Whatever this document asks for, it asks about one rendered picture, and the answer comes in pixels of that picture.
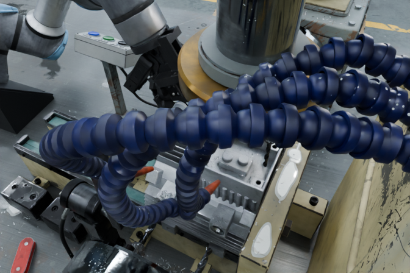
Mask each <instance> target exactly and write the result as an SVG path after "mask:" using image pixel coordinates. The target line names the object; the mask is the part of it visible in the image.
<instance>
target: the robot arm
mask: <svg viewBox="0 0 410 273"><path fill-rule="evenodd" d="M72 1H74V2H75V3H76V4H77V5H78V6H79V7H82V8H83V9H87V10H91V11H98V10H105V12H106V13H107V15H108V17H109V18H110V20H111V21H112V22H113V25H114V26H115V28H116V30H117V31H118V33H119V34H120V36H121V37H122V39H123V40H124V42H125V43H126V45H128V46H130V48H131V50H132V51H133V53H134V54H135V55H140V54H142V55H141V56H140V58H139V59H138V61H137V63H136V64H135V66H134V68H133V70H132V71H131V72H130V73H129V74H128V76H127V78H126V81H125V83H124V85H123V86H124V87H126V88H127V89H128V90H129V91H130V92H131V93H133V94H134V93H135V92H136V91H137V90H140V89H141V88H142V87H144V86H145V84H146V82H147V81H149V89H150V90H151V91H152V92H153V96H154V99H153V100H154V102H155V103H156V104H157V106H158V108H175V107H179V108H181V109H182V110H184V109H185V108H186V107H187V106H188V103H189V102H188V101H187V100H186V98H185V97H184V95H183V93H182V91H181V89H180V86H179V77H178V55H179V52H180V50H181V48H182V46H181V44H180V42H179V40H178V36H179V35H180V34H181V33H182V32H181V30H180V28H179V26H178V25H177V26H173V27H169V26H168V25H167V24H166V23H167V20H166V19H165V17H164V15H163V13H162V12H161V10H160V8H159V6H158V5H157V2H156V1H155V0H37V3H36V6H35V9H33V10H30V11H29V12H28V13H27V15H26V16H24V15H21V14H18V9H17V8H16V7H12V6H9V5H5V4H0V83H8V80H9V75H8V65H7V55H8V52H9V50H13V51H17V52H21V53H24V54H28V55H33V56H36V57H40V58H41V59H47V60H57V59H58V58H59V57H60V56H61V55H62V53H63V51H64V49H65V45H66V44H67V41H68V31H67V30H66V25H65V23H64V19H65V17H66V15H67V12H68V9H69V7H70V5H71V2H72ZM148 76H150V78H149V79H148ZM174 101H177V102H176V103H175V102H174Z"/></svg>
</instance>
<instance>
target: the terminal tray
mask: <svg viewBox="0 0 410 273"><path fill-rule="evenodd" d="M266 147H267V143H266V142H265V141H264V143H263V145H262V147H257V148H252V149H250V148H249V147H248V146H247V144H246V143H243V142H240V141H239V140H238V139H236V140H235V142H234V144H233V145H232V147H231V148H227V149H219V145H218V147H217V150H216V151H215V153H214V154H212V157H211V158H210V160H209V163H208V164H207V165H206V166H205V168H204V171H203V173H202V175H201V178H200V184H199V188H205V187H207V186H208V185H210V184H211V183H212V182H214V181H216V180H220V184H219V186H218V187H217V188H216V190H215V191H214V192H213V194H215V198H217V199H218V198H219V197H222V198H221V199H222V201H223V202H224V201H225V200H228V201H229V204H233V203H235V204H236V207H237V208H238V207H240V206H242V207H243V210H244V208H250V210H252V211H258V209H259V207H260V205H261V203H262V200H263V198H264V196H265V193H266V191H267V188H268V186H269V184H270V181H271V179H272V177H273V175H274V173H275V170H276V168H277V165H278V162H279V159H280V157H281V152H282V149H280V148H278V147H277V146H276V145H275V143H274V144H272V146H271V149H270V153H269V158H268V161H267V164H268V166H266V167H264V166H263V165H262V164H259V163H260V161H261V160H262V161H261V163H263V162H264V161H265V159H264V156H265V154H266V151H265V150H266ZM237 148H238V149H237ZM241 149H242V150H241ZM240 150H241V151H240ZM245 150H246V151H245ZM249 150H250V151H249ZM248 152H249V154H248ZM252 154H253V156H254V155H256V154H257V155H256V156H254V157H253V158H251V157H252ZM261 154H262V155H263V156H261ZM218 156H219V159H216V160H214V157H215V158H216V157H217V158H218ZM260 156H261V158H260ZM210 161H212V162H210ZM216 162H218V163H216ZM213 164H214V165H213ZM218 165H219V166H221V167H219V166H218ZM220 169H221V171H220ZM226 169H227V170H226ZM253 169H254V170H253ZM218 170H219V171H218ZM253 171H254V172H253ZM251 172H252V174H251ZM242 175H244V176H242ZM240 176H242V177H240ZM250 176H251V179H250V183H251V184H249V178H250ZM247 181H248V182H247Z"/></svg>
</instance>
